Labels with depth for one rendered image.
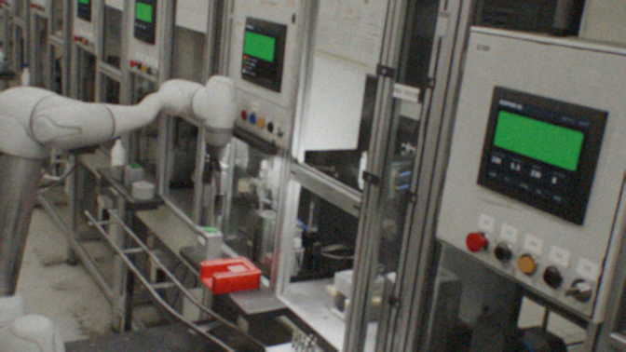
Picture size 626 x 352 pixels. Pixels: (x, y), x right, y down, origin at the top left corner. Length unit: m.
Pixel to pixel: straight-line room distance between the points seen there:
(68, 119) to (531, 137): 1.09
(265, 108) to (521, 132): 1.04
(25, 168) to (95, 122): 0.24
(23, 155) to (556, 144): 1.31
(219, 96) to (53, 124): 0.60
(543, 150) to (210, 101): 1.20
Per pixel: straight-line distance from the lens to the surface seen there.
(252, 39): 2.27
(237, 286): 2.26
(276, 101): 2.17
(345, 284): 2.14
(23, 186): 2.02
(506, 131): 1.41
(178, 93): 2.31
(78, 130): 1.87
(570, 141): 1.32
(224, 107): 2.25
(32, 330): 1.95
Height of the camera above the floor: 1.85
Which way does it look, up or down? 15 degrees down
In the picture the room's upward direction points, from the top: 7 degrees clockwise
